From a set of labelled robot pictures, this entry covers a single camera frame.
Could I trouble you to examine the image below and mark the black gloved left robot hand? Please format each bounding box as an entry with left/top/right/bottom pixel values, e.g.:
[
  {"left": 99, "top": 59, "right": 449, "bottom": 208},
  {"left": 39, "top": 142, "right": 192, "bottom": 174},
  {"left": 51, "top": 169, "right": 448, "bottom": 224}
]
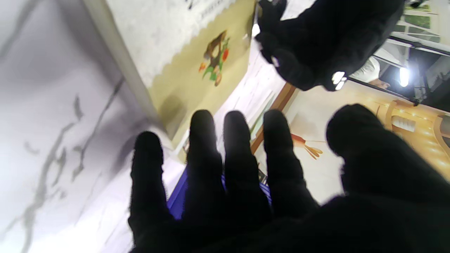
[{"left": 255, "top": 0, "right": 406, "bottom": 92}]

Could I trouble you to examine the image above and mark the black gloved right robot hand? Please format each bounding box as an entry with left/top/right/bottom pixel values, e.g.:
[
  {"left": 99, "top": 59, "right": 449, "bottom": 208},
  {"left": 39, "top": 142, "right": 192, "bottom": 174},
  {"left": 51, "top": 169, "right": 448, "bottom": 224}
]
[{"left": 127, "top": 104, "right": 450, "bottom": 253}]

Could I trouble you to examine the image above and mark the beige and white cover book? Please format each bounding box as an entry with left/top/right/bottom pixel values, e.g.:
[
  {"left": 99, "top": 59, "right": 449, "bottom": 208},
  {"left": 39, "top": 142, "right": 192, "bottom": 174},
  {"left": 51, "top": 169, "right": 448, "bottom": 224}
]
[{"left": 83, "top": 0, "right": 259, "bottom": 164}]

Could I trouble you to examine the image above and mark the blue perforated plastic file holder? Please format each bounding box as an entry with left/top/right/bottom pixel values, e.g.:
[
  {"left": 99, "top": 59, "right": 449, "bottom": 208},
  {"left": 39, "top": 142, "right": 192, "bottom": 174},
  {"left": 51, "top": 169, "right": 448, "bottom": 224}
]
[{"left": 167, "top": 167, "right": 272, "bottom": 220}]

